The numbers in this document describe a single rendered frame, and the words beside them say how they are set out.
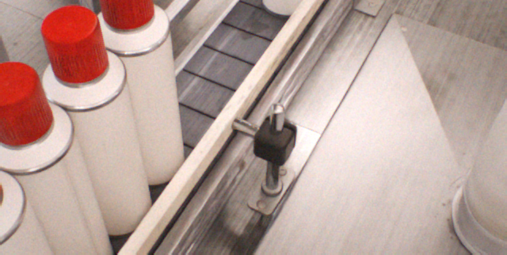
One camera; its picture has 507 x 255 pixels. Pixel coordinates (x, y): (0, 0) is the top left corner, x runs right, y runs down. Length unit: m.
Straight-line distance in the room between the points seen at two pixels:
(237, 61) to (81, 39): 0.29
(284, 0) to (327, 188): 0.21
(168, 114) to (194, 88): 0.13
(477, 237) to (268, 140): 0.18
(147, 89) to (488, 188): 0.25
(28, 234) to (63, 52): 0.10
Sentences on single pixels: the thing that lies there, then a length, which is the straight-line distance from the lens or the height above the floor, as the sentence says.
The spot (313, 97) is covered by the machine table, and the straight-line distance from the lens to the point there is 0.67.
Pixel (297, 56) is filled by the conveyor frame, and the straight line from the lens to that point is 0.65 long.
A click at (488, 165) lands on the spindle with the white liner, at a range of 0.48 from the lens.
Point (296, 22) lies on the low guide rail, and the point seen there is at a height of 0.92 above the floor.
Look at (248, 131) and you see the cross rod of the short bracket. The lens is 0.54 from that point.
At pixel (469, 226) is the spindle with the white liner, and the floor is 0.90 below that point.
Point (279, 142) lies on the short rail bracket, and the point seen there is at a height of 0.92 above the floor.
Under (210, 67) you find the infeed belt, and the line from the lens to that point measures 0.63.
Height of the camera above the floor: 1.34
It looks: 50 degrees down
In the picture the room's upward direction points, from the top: 2 degrees clockwise
